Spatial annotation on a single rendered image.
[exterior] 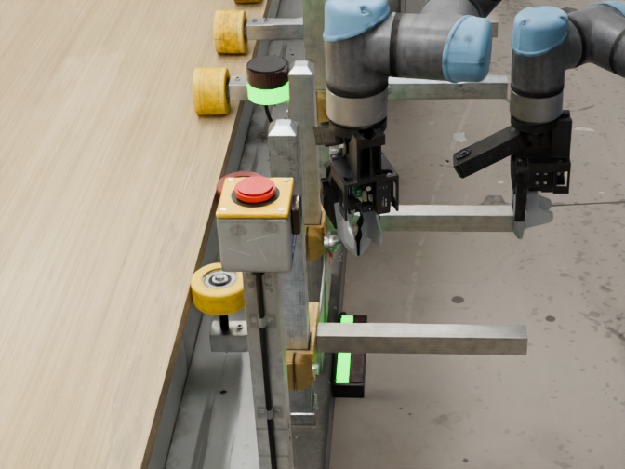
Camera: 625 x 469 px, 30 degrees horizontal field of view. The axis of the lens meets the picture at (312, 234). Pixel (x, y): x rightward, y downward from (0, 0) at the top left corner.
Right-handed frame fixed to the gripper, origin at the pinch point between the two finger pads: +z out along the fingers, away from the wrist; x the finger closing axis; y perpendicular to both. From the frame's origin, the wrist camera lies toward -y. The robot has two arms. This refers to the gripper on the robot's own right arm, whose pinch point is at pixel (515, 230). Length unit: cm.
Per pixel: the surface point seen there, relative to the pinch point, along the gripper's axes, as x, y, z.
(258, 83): -6.7, -36.8, -29.0
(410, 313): 88, -17, 82
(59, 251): -18, -66, -9
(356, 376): -20.6, -24.0, 11.8
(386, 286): 100, -23, 82
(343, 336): -26.4, -25.2, -0.2
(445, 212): -0.7, -10.8, -3.8
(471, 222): -1.5, -6.9, -2.4
